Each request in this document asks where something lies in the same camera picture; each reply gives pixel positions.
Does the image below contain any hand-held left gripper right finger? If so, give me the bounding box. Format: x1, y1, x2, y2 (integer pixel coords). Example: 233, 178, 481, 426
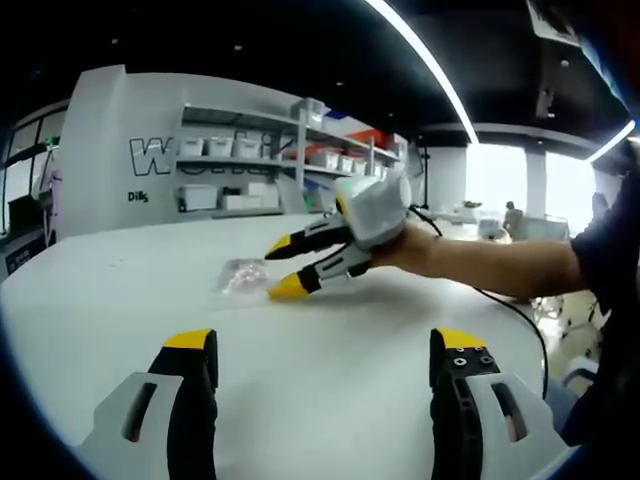
429, 327, 570, 480

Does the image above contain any clear resealable bag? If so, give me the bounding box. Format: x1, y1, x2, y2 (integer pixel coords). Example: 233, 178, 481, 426
209, 257, 275, 310

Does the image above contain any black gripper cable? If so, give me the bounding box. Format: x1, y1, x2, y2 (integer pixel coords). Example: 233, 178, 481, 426
408, 204, 550, 399

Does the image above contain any grey office chair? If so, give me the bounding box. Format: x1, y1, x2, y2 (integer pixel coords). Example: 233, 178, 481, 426
562, 357, 601, 396

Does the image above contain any ceiling air conditioner unit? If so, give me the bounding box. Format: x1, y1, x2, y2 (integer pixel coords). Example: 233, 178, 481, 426
527, 0, 584, 46

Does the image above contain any row of white storage bins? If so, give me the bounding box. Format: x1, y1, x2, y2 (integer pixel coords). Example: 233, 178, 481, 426
178, 99, 401, 211

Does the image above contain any grey metal shelving unit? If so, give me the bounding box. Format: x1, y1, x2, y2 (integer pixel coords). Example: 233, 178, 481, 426
174, 97, 409, 219

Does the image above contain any dark signboard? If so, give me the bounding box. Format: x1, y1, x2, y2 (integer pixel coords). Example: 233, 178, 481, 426
4, 239, 39, 274

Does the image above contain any white partition with letter print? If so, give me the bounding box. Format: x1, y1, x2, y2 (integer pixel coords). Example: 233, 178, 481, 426
54, 64, 301, 246

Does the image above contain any person's right hand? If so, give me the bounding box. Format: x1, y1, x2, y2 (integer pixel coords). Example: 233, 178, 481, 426
367, 222, 444, 279

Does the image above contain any black tripod stand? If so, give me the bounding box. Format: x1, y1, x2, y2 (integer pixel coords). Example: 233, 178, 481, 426
414, 142, 434, 211

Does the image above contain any short ceiling light strip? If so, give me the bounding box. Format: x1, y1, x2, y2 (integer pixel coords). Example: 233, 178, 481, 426
587, 119, 636, 161

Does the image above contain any long ceiling light strip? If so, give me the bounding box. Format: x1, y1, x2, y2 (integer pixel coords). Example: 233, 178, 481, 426
362, 0, 480, 146

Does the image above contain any white standing device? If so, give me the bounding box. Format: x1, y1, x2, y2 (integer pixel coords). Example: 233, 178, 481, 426
37, 164, 64, 241

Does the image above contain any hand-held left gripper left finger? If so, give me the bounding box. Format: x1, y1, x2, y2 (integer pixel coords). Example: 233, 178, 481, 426
79, 328, 219, 480

